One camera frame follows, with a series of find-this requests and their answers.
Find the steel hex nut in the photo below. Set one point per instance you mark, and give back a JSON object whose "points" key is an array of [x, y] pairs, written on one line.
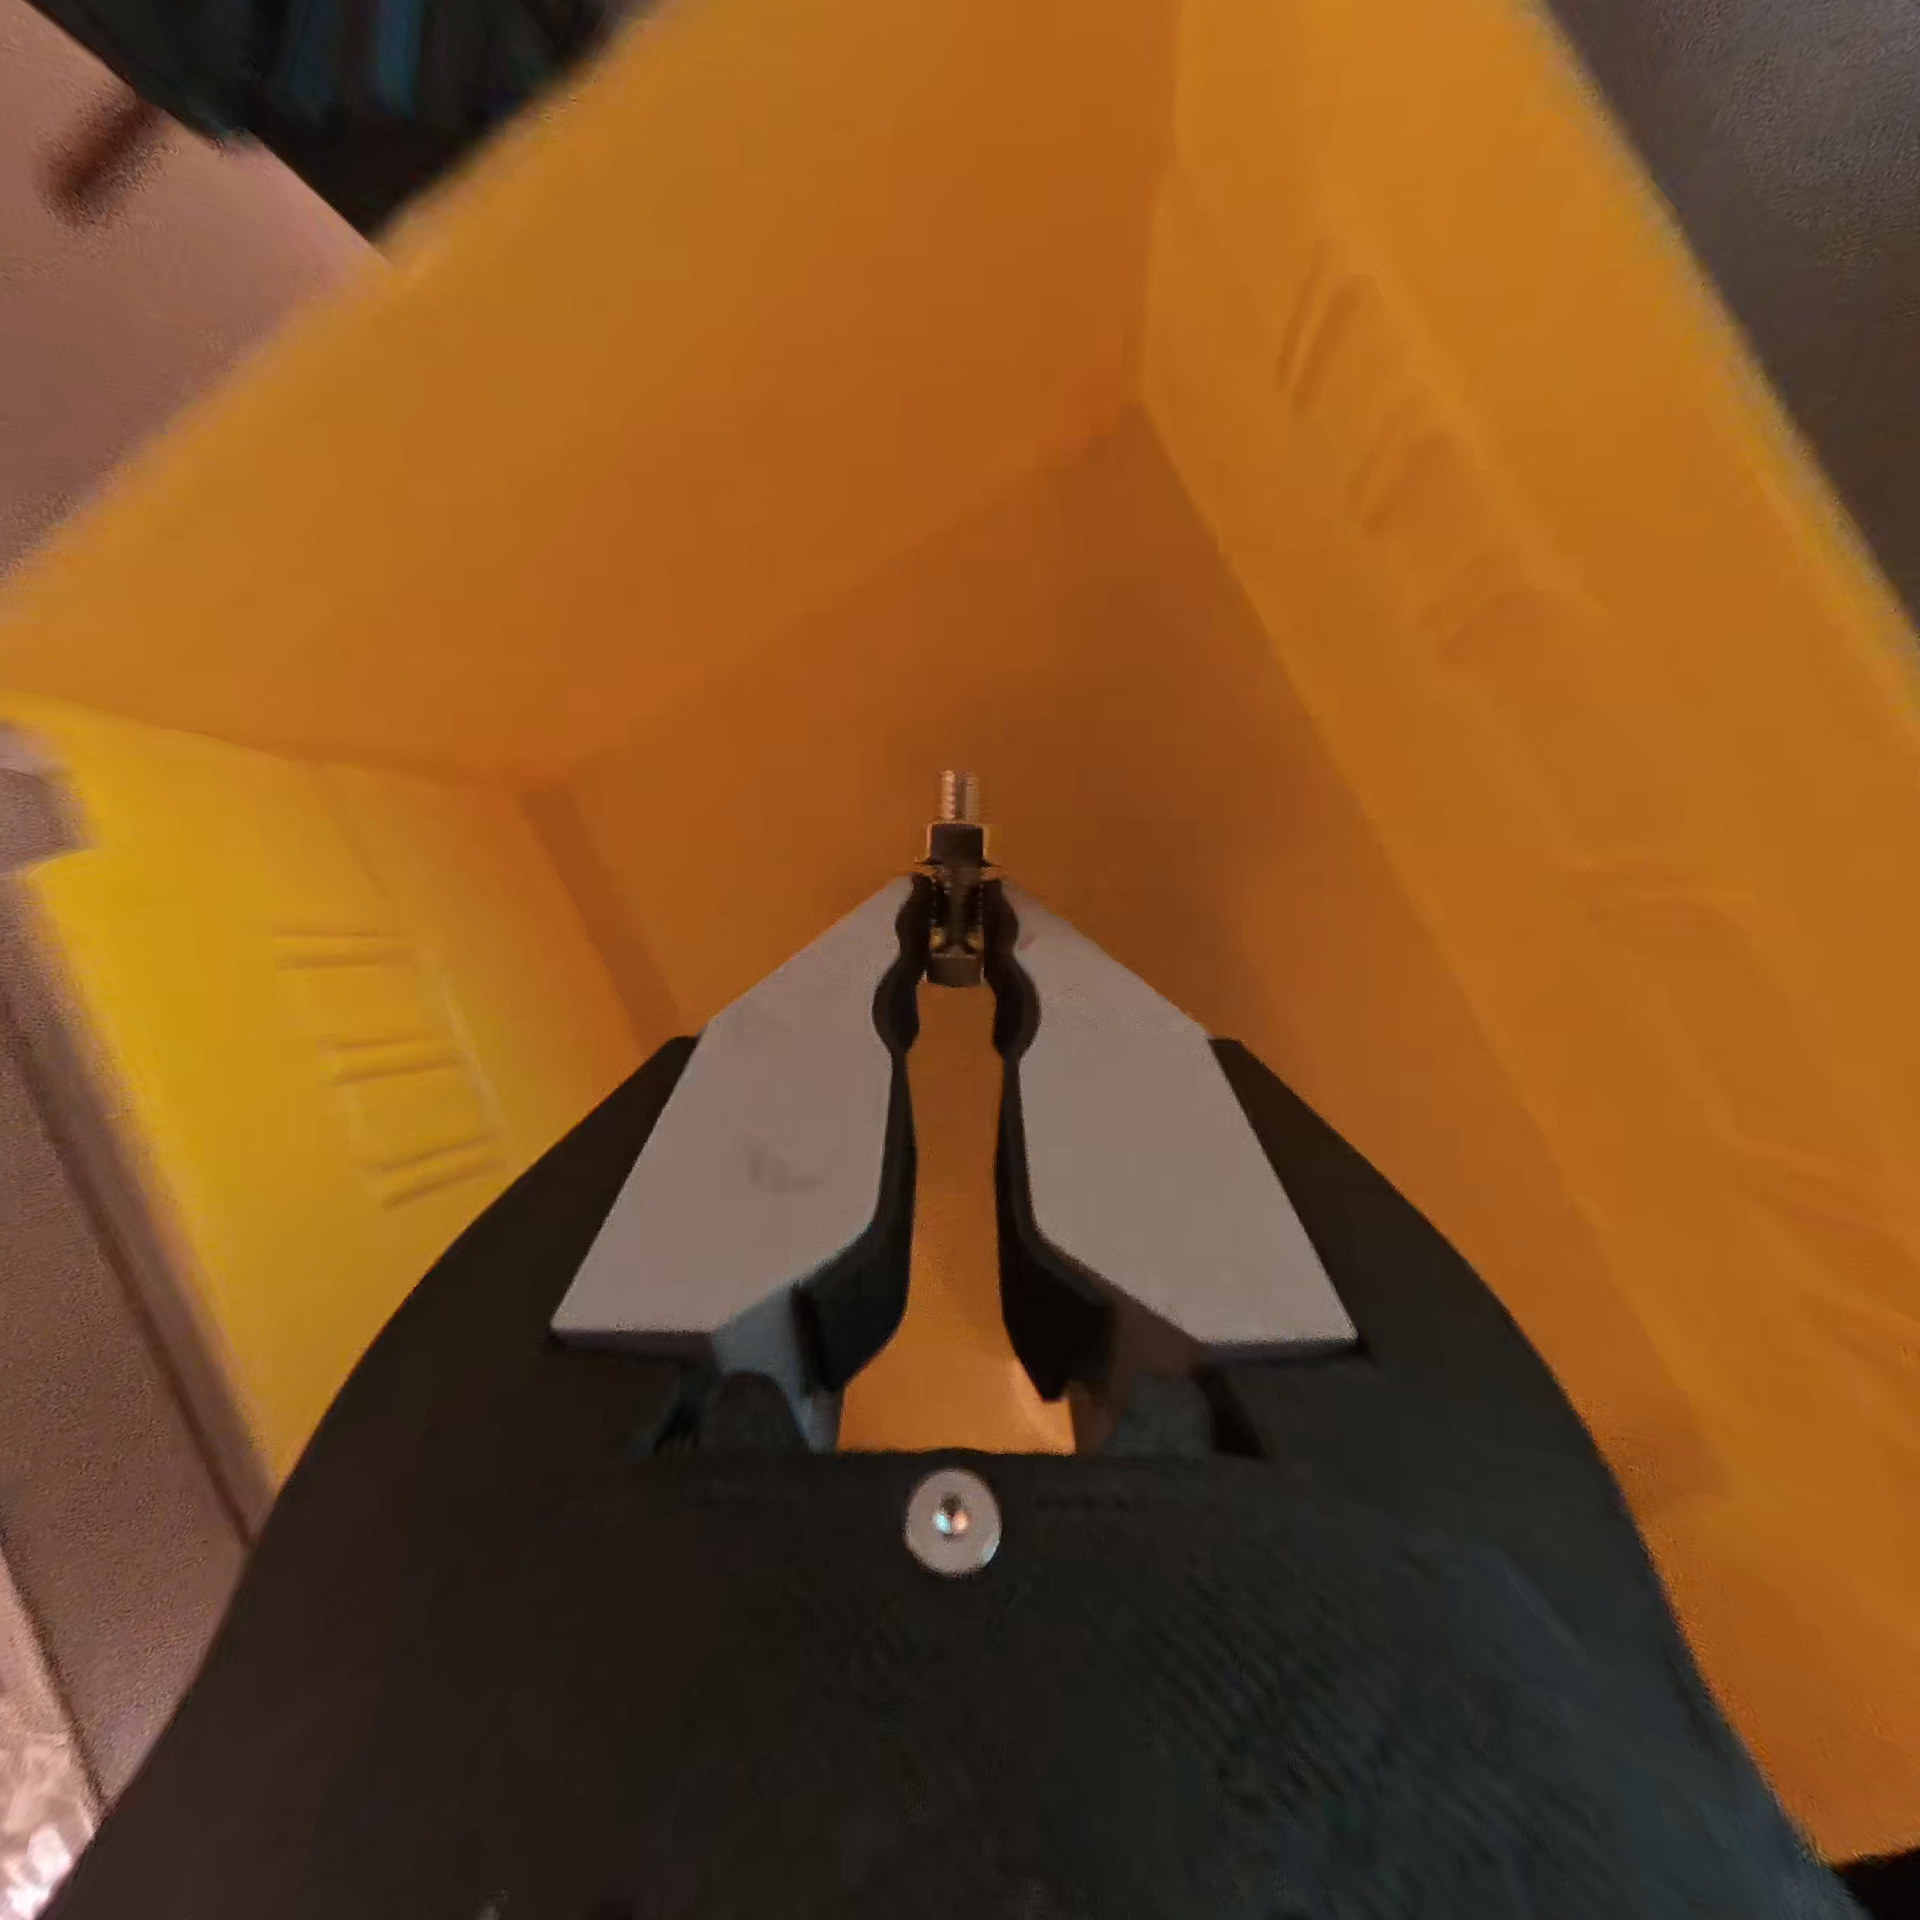
{"points": [[957, 848]]}

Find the yellow plastic bin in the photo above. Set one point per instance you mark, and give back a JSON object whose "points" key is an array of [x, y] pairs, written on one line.
{"points": [[1350, 749]]}

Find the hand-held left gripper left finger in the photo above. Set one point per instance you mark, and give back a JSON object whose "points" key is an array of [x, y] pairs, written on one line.
{"points": [[750, 1170]]}

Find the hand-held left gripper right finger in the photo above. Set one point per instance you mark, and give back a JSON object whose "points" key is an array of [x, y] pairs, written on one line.
{"points": [[1171, 1185]]}

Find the steel bolt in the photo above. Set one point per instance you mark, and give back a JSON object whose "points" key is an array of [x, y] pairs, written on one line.
{"points": [[957, 795]]}

